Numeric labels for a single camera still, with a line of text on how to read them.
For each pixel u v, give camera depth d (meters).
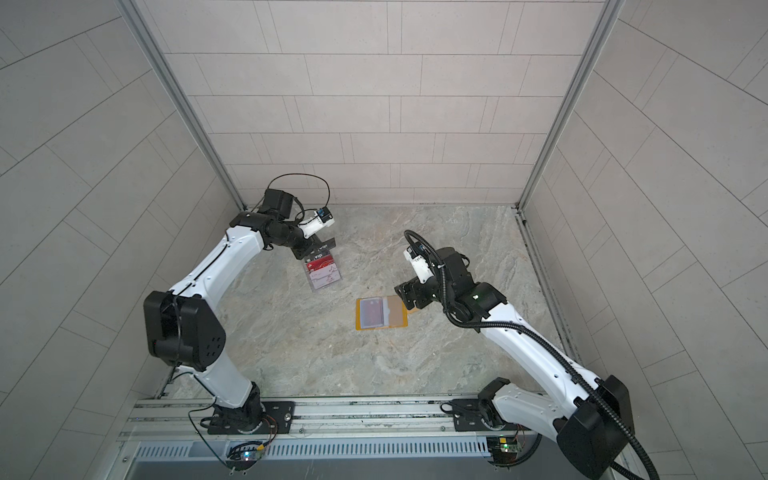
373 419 0.72
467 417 0.71
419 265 0.67
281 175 0.68
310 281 0.91
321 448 0.68
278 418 0.70
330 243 0.85
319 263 0.95
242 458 0.65
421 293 0.66
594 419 0.37
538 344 0.45
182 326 0.44
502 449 0.68
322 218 0.74
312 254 0.74
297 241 0.73
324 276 0.93
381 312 0.89
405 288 0.65
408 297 0.66
